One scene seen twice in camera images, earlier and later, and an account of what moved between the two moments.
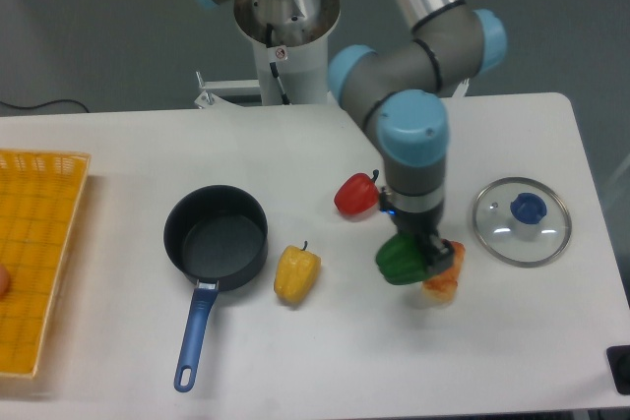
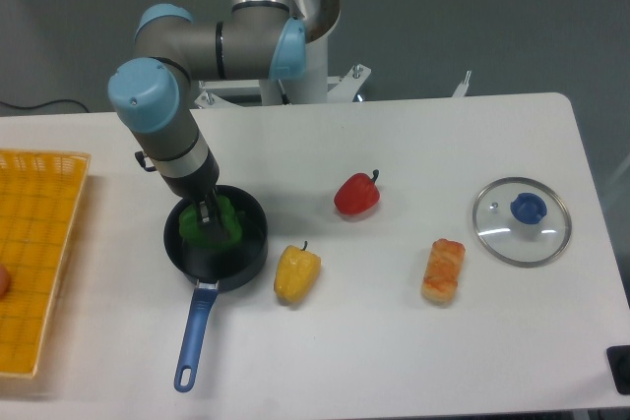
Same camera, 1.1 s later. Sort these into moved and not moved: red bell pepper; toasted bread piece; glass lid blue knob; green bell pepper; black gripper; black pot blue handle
Moved: black gripper; green bell pepper
Not moved: toasted bread piece; glass lid blue knob; red bell pepper; black pot blue handle
